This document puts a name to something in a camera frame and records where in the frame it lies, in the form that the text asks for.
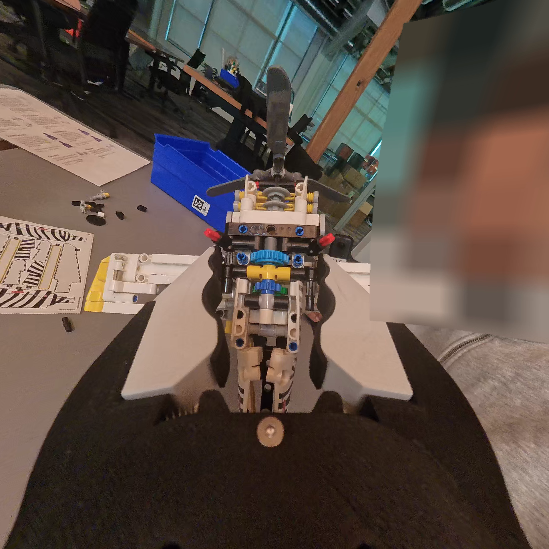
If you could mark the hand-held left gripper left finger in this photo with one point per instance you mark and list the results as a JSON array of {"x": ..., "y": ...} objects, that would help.
[{"x": 171, "y": 339}]

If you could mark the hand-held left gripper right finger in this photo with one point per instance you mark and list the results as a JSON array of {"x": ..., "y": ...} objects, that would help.
[{"x": 364, "y": 347}]

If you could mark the lego plane model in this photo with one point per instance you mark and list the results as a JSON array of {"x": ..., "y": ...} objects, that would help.
[{"x": 266, "y": 227}]

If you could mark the white and yellow lego wing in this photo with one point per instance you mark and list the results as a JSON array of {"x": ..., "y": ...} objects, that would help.
[{"x": 124, "y": 278}]

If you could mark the black round lego disc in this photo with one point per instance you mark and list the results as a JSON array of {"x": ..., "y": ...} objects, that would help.
[{"x": 96, "y": 220}]

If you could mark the white and yellow lego piece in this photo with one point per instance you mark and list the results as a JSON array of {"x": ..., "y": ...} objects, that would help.
[{"x": 89, "y": 207}]

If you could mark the grey and yellow lego piece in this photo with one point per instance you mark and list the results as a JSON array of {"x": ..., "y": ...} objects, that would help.
[{"x": 99, "y": 195}]

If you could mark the stack of cardboard boxes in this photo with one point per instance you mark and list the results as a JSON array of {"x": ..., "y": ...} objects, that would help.
[{"x": 351, "y": 176}]

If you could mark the person's grey sweater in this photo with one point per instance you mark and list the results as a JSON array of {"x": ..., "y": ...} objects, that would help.
[{"x": 493, "y": 407}]

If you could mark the zebra striped sticker sheet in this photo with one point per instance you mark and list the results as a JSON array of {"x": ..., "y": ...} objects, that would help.
[{"x": 38, "y": 266}]

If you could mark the black office chair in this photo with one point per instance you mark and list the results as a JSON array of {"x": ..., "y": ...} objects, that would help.
[
  {"x": 244, "y": 111},
  {"x": 171, "y": 70}
]

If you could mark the blue plastic bin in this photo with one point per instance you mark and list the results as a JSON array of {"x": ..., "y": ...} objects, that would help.
[{"x": 180, "y": 171}]

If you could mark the wooden beam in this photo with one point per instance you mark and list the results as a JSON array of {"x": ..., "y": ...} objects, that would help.
[{"x": 364, "y": 77}]

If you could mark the long wooden desk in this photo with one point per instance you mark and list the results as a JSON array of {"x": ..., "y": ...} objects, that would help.
[{"x": 223, "y": 92}]

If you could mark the small blue box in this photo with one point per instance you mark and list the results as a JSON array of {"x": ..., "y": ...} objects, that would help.
[{"x": 229, "y": 78}]

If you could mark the white instruction sheet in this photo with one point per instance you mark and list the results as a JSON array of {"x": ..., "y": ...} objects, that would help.
[{"x": 64, "y": 137}]

